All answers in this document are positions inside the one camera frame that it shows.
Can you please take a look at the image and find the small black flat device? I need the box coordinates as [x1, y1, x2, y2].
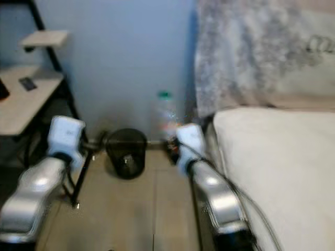
[18, 77, 38, 92]

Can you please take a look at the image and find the small wooden shelf board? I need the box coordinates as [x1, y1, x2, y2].
[20, 30, 70, 53]

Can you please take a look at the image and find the black mesh waste bin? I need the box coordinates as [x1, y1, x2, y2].
[105, 129, 148, 180]

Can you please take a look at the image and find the clear green-capped plastic bottle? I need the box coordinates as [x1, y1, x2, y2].
[156, 91, 181, 152]

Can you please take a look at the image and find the white quilted mattress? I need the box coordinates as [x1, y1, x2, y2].
[212, 107, 335, 251]

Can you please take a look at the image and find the wooden desk with black frame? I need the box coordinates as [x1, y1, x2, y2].
[0, 0, 101, 207]

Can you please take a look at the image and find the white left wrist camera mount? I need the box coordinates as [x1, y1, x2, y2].
[47, 116, 87, 157]

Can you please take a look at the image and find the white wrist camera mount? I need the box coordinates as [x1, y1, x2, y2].
[47, 116, 87, 157]
[175, 124, 207, 176]

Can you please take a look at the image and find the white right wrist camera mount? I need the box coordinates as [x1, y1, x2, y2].
[175, 124, 207, 176]

